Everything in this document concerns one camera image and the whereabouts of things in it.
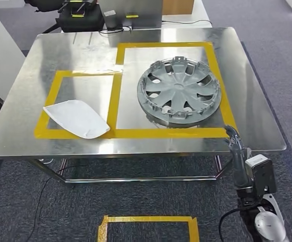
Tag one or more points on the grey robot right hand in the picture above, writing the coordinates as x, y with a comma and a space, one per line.
239, 163

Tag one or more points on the grey plastic wheel hubcap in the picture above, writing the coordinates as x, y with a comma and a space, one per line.
179, 90

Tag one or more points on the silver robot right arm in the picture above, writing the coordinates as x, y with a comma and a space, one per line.
269, 227

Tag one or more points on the white curved panel part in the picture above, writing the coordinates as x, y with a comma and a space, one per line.
78, 118

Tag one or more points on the steel workbench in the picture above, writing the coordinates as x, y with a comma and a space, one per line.
23, 110

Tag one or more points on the brown cardboard box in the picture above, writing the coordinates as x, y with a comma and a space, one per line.
177, 6

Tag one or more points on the grey metal box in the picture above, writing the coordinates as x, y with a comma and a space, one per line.
136, 13

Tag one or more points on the black equipment case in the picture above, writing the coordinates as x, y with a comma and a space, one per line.
80, 20

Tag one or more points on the black office chair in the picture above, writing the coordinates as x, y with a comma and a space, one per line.
45, 5

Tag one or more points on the white cabinet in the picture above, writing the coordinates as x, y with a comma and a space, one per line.
0, 56

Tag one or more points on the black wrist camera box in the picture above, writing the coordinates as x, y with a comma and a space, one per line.
260, 175

